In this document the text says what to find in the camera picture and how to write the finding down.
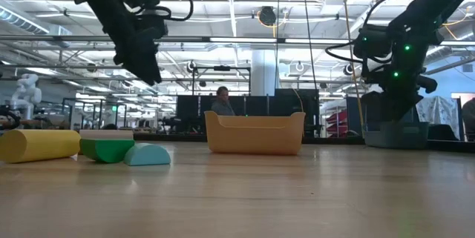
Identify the green half-round block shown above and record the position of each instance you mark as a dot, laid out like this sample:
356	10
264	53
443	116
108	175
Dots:
107	151

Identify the red tool cart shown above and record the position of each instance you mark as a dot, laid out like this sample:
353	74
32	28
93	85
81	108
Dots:
335	123

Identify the black camera rig frame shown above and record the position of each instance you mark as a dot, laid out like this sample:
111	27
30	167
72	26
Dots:
222	68

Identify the white pillar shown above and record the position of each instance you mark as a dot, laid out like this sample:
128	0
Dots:
263	75

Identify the white patterned cloth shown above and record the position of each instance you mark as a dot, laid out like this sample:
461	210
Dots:
438	113

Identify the light blue half-round block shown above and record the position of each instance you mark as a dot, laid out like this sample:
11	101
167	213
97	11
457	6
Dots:
148	155

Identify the tall black box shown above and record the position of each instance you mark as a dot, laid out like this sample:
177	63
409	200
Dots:
289	101

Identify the white humanoid robot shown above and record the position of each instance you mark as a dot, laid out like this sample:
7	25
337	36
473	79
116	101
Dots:
26	93

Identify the long yellow cylinder block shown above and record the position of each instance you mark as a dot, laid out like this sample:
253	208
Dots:
37	145

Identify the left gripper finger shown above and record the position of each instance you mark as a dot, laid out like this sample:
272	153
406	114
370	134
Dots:
146	65

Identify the person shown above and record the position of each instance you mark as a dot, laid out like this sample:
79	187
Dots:
222	106

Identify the dark grey bin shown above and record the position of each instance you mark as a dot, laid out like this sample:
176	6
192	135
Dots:
395	138

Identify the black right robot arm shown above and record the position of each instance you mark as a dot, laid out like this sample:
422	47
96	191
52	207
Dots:
426	12

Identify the long plain wood cylinder block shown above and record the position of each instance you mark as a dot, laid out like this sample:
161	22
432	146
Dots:
105	134

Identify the black partition panels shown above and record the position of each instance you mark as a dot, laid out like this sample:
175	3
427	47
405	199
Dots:
189	112
354	115

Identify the yellow plastic bin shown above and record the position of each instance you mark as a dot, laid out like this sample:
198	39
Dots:
255	134

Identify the black aluminium table frame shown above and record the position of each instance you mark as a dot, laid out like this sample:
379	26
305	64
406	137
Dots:
326	139

